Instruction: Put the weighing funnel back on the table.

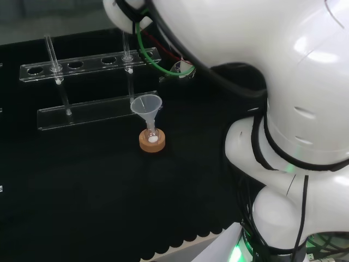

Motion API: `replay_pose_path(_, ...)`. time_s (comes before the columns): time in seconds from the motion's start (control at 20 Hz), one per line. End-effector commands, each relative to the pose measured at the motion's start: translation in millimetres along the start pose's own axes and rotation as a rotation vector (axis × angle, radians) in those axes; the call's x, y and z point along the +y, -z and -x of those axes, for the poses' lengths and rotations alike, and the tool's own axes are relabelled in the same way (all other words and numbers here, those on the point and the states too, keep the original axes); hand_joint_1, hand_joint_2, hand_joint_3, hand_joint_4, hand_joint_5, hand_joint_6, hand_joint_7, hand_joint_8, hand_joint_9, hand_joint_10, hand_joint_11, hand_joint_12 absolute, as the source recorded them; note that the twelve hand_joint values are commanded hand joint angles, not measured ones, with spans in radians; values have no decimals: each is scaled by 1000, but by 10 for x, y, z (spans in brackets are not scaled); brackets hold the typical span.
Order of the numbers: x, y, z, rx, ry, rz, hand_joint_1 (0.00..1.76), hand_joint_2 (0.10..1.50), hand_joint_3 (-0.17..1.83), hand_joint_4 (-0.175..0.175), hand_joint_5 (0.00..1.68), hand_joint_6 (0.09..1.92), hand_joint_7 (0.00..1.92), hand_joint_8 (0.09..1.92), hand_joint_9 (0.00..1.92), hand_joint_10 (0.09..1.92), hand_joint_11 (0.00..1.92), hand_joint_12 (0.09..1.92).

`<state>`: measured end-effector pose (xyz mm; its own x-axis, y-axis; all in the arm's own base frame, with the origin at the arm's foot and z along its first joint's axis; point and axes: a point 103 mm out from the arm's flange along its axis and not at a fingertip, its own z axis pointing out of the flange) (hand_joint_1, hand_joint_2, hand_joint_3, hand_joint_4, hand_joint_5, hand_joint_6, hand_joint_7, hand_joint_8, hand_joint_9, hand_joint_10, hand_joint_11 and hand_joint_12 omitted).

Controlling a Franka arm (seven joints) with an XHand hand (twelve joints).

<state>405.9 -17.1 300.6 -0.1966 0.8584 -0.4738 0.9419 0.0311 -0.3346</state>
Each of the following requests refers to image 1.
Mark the small round-bottom glass flask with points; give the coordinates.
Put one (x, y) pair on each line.
(152, 138)

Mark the clear plastic funnel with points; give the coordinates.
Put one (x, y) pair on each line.
(144, 105)

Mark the pale board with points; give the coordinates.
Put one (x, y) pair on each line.
(201, 245)

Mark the clear funnel stand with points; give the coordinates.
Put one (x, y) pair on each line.
(90, 112)

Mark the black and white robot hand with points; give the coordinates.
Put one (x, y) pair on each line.
(186, 66)

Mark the black bench cloth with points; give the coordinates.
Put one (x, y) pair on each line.
(81, 177)

